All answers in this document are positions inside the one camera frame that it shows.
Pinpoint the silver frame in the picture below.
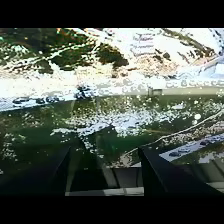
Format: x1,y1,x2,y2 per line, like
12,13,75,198
64,159,224,197

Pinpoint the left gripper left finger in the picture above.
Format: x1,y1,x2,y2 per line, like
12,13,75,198
0,145,72,197

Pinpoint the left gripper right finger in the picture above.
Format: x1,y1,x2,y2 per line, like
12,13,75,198
137,145,224,197

